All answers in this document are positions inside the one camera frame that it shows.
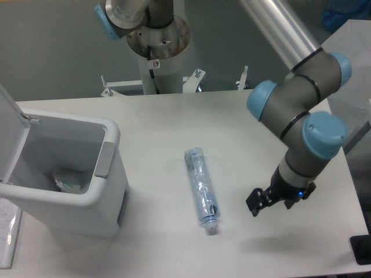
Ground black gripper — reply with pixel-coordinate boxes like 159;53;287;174
246;167;316;217

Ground crushed clear plastic bottle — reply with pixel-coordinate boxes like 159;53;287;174
184;147;220;235

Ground white plastic wrapper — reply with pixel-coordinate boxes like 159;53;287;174
52;168;93;195

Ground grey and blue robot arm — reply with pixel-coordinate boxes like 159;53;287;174
94;1;352;215

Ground white trash can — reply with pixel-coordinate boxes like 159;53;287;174
1;108;129;237

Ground white trash can lid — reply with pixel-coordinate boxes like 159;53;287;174
1;85;39;182

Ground black clamp at table edge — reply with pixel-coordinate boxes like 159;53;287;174
350;235;370;265

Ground blue bag in background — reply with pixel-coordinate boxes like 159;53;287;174
322;0;370;32

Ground paper sheet in plastic sleeve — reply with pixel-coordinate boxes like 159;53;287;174
1;198;23;269

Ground white metal base frame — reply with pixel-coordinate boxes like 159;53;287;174
100;65;249;98

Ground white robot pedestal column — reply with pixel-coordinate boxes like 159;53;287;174
126;16;191;79

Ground black pedestal cable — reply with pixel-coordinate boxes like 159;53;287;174
146;45;161;94

